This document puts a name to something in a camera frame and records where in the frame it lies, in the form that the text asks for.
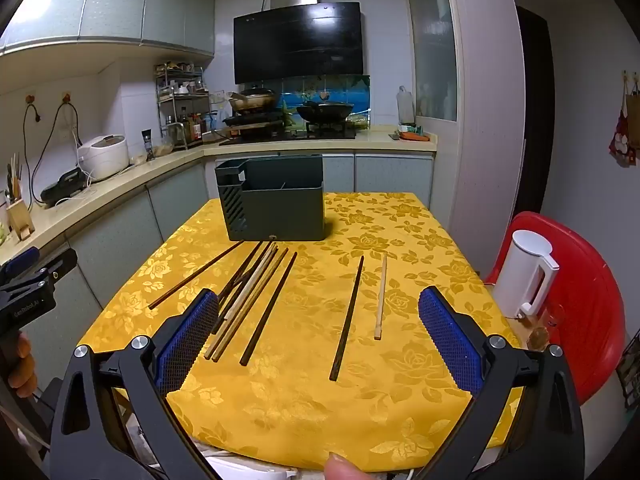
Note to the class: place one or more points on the grey wall cabinets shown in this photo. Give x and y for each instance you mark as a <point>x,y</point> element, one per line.
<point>115,0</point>

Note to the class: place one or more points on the orange wall hook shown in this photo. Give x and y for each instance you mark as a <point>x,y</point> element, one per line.
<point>31,96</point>
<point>65,95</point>

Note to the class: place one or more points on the red label sauce bottle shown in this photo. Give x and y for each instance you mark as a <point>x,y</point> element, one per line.
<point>197,130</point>

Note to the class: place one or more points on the white rice cooker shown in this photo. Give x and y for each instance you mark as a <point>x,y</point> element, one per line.
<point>105,157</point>

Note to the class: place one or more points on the light bamboo chopstick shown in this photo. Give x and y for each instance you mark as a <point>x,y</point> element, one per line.
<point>235,310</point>
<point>230,306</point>
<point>381,300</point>

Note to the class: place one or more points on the black range hood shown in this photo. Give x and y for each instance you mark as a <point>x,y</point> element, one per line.
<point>300,45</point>

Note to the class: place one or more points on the black gas hob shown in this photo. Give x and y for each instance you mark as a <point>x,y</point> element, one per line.
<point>300,136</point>

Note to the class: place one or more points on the black wok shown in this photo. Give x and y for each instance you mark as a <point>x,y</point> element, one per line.
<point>325,111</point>

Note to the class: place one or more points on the person's right hand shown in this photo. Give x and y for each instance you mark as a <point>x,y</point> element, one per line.
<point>342,469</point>

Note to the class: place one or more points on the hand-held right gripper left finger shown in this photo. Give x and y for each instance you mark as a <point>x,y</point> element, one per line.
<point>187,340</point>

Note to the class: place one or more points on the frying pan with lid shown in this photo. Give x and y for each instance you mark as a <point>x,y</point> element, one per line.
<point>252,100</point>

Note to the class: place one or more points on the beige kitchen countertop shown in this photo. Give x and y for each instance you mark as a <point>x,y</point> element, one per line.
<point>150,167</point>

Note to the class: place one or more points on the black portable stove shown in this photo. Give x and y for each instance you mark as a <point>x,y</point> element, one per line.
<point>252,121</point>

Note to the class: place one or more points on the dark sauce bottle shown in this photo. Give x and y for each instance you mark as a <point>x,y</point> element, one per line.
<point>186,127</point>

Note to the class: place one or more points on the orange kitchen tool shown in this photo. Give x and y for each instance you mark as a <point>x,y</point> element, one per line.
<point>415,136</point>

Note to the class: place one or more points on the frosted glass door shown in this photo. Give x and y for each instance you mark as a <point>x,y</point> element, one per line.
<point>432,35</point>

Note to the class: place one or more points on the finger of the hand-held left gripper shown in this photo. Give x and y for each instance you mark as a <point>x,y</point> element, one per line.
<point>55,266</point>
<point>22,260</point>

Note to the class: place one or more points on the blue landscape tile mural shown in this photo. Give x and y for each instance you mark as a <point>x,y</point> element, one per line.
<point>287,100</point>

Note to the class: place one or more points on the white plastic bottle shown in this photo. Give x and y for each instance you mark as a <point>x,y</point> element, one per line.
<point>406,107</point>

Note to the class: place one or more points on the hanging pot holders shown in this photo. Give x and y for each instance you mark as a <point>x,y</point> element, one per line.
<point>625,135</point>

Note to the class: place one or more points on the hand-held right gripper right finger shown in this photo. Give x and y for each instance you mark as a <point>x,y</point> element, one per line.
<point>450,340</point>

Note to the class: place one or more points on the dark green utensil holder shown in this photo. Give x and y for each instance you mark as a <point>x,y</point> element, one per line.
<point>280,210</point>

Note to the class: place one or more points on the grey base cabinets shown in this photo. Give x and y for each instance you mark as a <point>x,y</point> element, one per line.
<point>125,240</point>

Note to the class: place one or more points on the dark wooden chopstick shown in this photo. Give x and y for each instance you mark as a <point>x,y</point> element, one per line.
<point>251,266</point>
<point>347,317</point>
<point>240,272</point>
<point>270,307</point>

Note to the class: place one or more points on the metal spice rack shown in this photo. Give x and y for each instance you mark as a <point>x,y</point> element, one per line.
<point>180,94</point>

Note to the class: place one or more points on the black sandwich maker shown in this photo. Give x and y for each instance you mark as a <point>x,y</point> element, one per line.
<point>62,186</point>

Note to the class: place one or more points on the wooden knife block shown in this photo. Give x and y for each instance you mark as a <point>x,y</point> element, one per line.
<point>20,217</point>

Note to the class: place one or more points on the white electric kettle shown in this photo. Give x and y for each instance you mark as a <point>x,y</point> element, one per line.
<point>520,275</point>

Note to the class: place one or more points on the person's left hand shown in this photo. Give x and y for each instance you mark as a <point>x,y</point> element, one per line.
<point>22,365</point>

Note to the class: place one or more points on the red plastic chair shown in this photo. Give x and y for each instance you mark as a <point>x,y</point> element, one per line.
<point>590,310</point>

